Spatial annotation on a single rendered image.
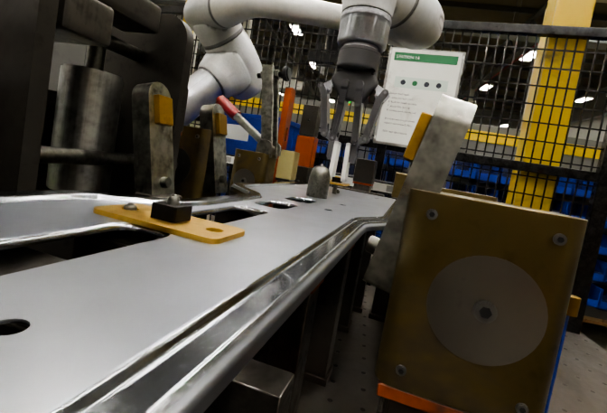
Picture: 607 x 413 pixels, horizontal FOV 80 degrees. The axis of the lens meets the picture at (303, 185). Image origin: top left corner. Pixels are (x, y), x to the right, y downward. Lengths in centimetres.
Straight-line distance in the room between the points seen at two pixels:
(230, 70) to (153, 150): 74
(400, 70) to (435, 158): 102
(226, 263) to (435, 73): 112
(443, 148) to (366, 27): 46
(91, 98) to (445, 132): 34
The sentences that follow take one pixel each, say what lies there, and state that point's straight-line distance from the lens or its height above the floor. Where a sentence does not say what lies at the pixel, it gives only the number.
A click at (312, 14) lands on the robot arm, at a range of 92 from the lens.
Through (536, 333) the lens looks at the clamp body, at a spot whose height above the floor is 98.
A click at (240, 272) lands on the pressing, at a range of 16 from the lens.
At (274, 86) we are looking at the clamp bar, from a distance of 73.
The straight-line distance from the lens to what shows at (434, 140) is 23.
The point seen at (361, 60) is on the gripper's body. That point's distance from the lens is 66.
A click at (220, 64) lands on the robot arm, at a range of 111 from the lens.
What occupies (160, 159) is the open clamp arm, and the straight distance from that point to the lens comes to 41.
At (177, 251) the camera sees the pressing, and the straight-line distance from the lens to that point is 18.
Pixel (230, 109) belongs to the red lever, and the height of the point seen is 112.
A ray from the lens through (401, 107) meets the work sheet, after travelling 121.
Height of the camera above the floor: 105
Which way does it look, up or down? 4 degrees down
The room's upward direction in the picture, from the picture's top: 10 degrees clockwise
